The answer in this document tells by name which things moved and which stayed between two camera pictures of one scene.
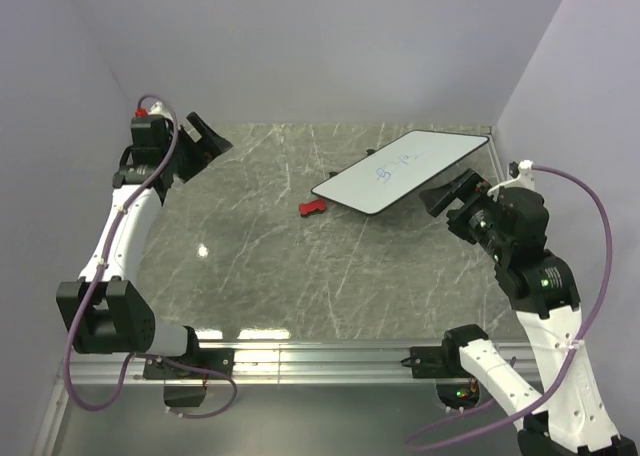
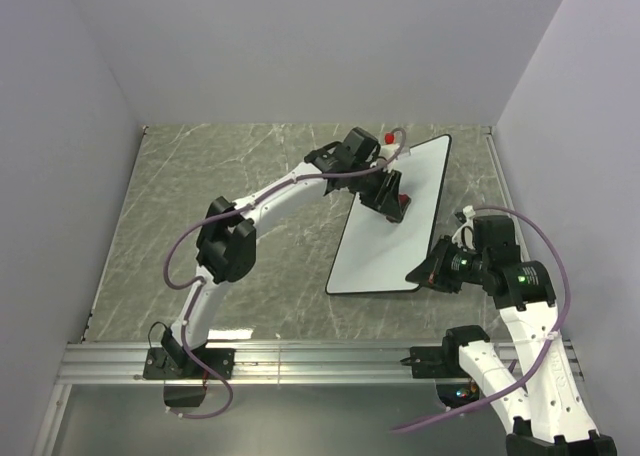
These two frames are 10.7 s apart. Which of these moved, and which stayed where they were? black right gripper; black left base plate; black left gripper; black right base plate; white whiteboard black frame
Moved: black right gripper; white whiteboard black frame; black left gripper
Stayed: black left base plate; black right base plate
